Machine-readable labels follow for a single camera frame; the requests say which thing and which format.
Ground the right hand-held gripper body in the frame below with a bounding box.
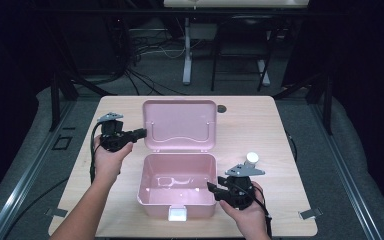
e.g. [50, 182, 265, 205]
[218, 163, 266, 211]

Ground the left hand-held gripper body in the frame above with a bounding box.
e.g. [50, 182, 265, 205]
[96, 112, 133, 153]

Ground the white-capped small bottle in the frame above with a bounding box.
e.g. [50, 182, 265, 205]
[244, 151, 260, 168]

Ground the pink storage box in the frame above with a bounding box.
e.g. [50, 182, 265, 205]
[136, 99, 219, 223]

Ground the person's right hand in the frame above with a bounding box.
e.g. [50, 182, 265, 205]
[219, 181, 268, 231]

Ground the person's left hand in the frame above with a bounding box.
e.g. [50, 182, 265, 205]
[93, 134, 134, 183]

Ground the black metal stand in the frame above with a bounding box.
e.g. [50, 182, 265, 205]
[273, 71, 334, 136]
[47, 66, 115, 133]

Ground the grey tape strip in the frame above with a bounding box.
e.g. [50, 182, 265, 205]
[45, 207, 69, 218]
[298, 208, 323, 220]

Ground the black chair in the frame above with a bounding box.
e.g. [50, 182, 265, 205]
[210, 14, 280, 93]

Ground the white desk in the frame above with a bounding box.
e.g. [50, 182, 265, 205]
[163, 0, 310, 87]

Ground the left hand-held gripper cable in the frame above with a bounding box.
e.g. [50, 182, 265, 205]
[89, 121, 104, 185]

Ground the hand-held gripper cable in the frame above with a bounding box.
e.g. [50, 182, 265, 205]
[243, 189, 274, 240]
[89, 121, 104, 185]

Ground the right hand-held gripper cable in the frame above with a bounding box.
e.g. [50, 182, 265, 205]
[243, 189, 274, 240]

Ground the tangle of floor cables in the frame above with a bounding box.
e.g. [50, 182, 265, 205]
[123, 29, 188, 97]

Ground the aluminium floor rail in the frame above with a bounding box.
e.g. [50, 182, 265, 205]
[0, 99, 78, 240]
[308, 99, 383, 240]

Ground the black floor cable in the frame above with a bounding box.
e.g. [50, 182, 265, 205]
[2, 177, 70, 240]

